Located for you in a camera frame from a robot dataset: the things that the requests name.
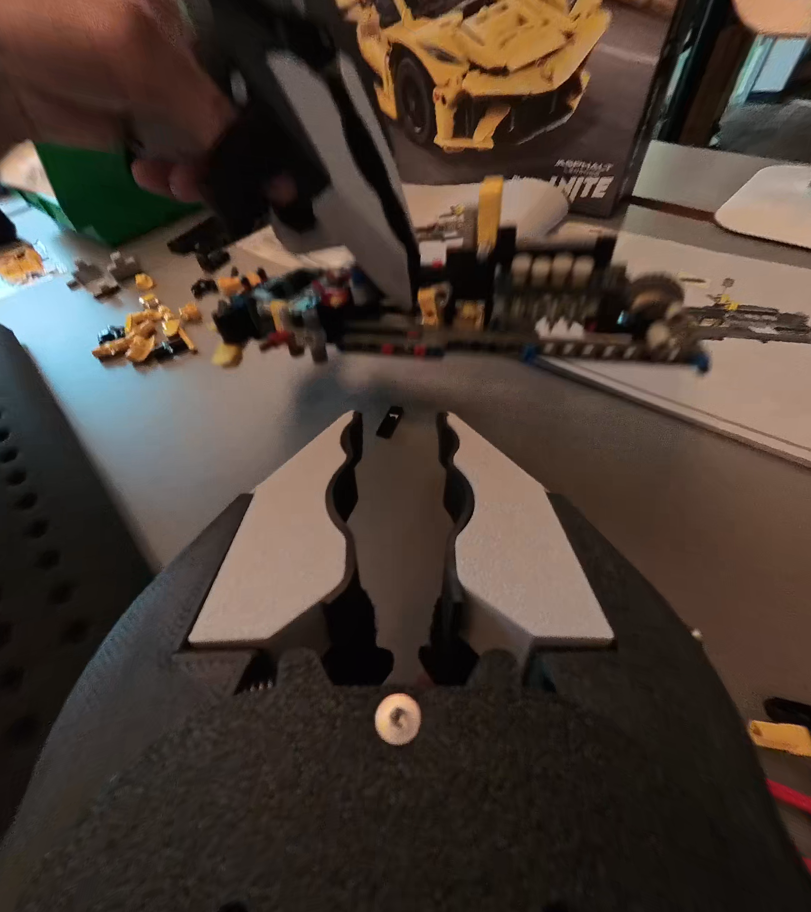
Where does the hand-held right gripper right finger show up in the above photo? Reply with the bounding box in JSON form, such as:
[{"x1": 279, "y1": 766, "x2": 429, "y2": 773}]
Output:
[{"x1": 435, "y1": 412, "x2": 618, "y2": 674}]

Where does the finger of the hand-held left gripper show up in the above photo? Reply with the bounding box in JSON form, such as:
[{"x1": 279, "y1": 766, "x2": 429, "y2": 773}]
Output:
[
  {"x1": 336, "y1": 56, "x2": 422, "y2": 268},
  {"x1": 269, "y1": 54, "x2": 417, "y2": 306}
]

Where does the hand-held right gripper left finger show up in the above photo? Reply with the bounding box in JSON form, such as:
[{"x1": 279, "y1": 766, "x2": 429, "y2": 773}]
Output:
[{"x1": 187, "y1": 409, "x2": 365, "y2": 651}]

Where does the lego car chassis assembly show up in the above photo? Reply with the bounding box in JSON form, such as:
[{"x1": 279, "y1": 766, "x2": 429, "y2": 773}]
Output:
[{"x1": 209, "y1": 176, "x2": 714, "y2": 376}]

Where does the pile of small lego pins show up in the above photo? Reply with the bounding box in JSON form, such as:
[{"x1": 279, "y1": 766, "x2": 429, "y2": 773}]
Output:
[{"x1": 746, "y1": 695, "x2": 811, "y2": 900}]

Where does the long black lego beam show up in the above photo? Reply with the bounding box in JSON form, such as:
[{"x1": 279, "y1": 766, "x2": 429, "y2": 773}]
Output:
[{"x1": 165, "y1": 214, "x2": 237, "y2": 273}]

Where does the lego set box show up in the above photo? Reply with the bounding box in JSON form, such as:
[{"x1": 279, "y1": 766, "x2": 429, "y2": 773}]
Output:
[{"x1": 334, "y1": 0, "x2": 721, "y2": 219}]

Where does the pile of yellow lego pieces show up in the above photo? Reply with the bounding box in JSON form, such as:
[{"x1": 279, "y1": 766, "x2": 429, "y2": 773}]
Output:
[{"x1": 0, "y1": 242, "x2": 251, "y2": 369}]

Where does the open lego instruction booklet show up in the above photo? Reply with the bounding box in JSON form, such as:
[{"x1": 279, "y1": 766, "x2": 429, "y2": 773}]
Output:
[{"x1": 235, "y1": 177, "x2": 811, "y2": 487}]

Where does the person's left hand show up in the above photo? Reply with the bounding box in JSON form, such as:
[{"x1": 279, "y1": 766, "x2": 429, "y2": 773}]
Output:
[{"x1": 0, "y1": 0, "x2": 301, "y2": 209}]

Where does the green plastic bin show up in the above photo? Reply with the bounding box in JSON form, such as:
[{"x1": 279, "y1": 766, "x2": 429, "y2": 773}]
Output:
[{"x1": 0, "y1": 139, "x2": 208, "y2": 248}]

